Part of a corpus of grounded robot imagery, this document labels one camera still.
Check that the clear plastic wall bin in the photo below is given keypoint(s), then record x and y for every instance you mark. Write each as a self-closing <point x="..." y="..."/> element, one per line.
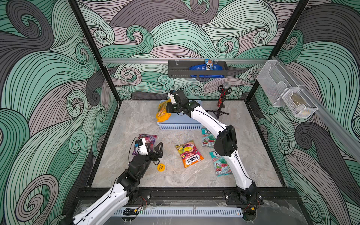
<point x="275" y="80"/>

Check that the white slotted cable duct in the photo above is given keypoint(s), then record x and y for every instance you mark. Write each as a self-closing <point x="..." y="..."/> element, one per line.
<point x="192" y="212"/>

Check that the purple Fox's berries bag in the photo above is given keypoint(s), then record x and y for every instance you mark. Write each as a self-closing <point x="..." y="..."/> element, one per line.
<point x="150" y="141"/>

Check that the black wall shelf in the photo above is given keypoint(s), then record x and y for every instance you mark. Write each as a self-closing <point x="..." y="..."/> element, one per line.
<point x="181" y="69"/>

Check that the small snack packet on shelf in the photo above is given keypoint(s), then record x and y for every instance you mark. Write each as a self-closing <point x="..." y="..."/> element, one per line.
<point x="209" y="64"/>

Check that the light blue plastic basket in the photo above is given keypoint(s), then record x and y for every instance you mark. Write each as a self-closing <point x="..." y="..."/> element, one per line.
<point x="179" y="122"/>

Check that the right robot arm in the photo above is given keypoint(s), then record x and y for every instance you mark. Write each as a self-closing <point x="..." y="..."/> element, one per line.
<point x="225" y="144"/>

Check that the orange Fox's fruits bag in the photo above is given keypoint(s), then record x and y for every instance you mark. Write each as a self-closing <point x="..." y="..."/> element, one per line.
<point x="189" y="153"/>

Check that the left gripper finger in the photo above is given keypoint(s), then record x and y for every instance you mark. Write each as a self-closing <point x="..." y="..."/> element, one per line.
<point x="155" y="161"/>
<point x="157" y="152"/>

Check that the blue package on shelf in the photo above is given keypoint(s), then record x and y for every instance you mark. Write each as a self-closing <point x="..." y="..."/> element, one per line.
<point x="202" y="68"/>

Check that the yellow round token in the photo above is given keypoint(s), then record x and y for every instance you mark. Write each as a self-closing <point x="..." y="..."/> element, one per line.
<point x="161" y="167"/>

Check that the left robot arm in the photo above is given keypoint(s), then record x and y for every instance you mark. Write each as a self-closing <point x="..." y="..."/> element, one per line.
<point x="124" y="189"/>

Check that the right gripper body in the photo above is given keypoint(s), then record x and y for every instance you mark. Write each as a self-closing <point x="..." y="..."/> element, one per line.
<point x="173" y="106"/>

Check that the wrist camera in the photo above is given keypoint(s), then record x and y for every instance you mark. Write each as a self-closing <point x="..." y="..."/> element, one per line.
<point x="173" y="96"/>
<point x="140" y="147"/>

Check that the yellow mango candy bag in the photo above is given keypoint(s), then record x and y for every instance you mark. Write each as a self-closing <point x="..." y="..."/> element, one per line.
<point x="162" y="114"/>

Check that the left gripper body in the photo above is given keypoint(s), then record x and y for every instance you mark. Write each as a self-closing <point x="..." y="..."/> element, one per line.
<point x="146" y="159"/>

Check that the green Fox's mint bag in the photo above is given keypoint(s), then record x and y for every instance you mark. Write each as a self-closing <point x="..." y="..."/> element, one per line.
<point x="208" y="139"/>
<point x="220" y="164"/>

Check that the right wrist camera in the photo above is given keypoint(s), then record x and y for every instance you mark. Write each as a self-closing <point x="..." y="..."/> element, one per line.
<point x="173" y="96"/>

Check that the aluminium rail back wall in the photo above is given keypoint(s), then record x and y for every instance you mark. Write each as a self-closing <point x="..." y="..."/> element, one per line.
<point x="166" y="60"/>

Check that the red microphone on tripod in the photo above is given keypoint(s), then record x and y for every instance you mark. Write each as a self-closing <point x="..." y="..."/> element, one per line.
<point x="224" y="90"/>

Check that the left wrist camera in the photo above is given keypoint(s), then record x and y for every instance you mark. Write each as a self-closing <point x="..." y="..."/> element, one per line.
<point x="140" y="147"/>

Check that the small clear bin with contents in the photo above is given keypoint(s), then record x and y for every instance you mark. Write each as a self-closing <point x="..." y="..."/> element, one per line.
<point x="299" y="103"/>

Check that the aluminium rail wall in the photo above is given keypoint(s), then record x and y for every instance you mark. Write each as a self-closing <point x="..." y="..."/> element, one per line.
<point x="329" y="120"/>
<point x="166" y="60"/>

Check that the aluminium rail right wall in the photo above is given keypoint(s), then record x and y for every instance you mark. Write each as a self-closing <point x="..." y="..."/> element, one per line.
<point x="329" y="120"/>

